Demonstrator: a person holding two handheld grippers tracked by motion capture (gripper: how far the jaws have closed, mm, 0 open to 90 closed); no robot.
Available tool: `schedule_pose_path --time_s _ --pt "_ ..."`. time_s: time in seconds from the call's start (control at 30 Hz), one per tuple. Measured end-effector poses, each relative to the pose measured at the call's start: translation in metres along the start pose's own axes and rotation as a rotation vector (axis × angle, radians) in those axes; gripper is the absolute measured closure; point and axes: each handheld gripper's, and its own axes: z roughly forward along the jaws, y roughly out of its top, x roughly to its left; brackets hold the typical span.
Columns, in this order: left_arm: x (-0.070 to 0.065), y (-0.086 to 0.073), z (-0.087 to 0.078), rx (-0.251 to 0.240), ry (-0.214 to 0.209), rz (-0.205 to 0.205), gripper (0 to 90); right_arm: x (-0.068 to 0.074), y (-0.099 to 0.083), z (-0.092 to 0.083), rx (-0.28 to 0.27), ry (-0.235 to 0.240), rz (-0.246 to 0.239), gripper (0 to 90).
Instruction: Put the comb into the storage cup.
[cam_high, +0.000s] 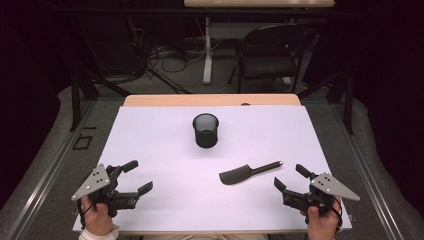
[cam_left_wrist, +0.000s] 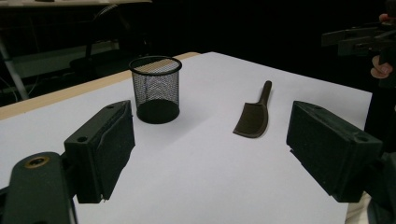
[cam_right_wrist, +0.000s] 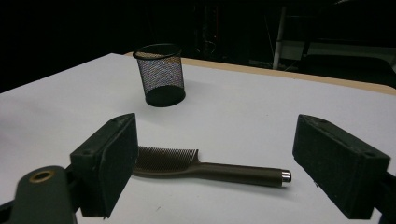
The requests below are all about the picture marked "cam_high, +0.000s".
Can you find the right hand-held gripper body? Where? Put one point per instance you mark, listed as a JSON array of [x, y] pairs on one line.
[[328, 186]]

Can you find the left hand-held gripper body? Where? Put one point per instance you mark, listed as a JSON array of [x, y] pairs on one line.
[[93, 182]]

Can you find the black mesh cup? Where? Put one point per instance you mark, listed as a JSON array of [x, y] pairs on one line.
[[206, 137]]

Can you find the person's left hand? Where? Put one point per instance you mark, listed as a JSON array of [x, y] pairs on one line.
[[96, 218]]

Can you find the person's right hand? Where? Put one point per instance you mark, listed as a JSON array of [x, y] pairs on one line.
[[321, 226]]

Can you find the white board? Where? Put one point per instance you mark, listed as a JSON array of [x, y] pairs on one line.
[[166, 150]]

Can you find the dark table grommet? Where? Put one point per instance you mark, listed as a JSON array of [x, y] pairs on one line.
[[245, 104]]

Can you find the wooden table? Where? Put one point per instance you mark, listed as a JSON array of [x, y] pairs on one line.
[[200, 100]]

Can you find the black folding chair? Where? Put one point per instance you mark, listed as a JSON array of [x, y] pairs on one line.
[[270, 66]]

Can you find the white-legged wooden desk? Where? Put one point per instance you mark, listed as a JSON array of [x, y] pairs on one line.
[[207, 66]]

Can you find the metal floor rail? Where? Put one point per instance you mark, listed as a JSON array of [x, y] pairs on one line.
[[51, 173], [366, 173]]

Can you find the black metal frame stand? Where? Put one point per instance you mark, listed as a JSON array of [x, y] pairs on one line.
[[349, 106], [75, 100]]

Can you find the black horizontal frame bar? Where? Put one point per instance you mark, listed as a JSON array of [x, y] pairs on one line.
[[133, 11]]

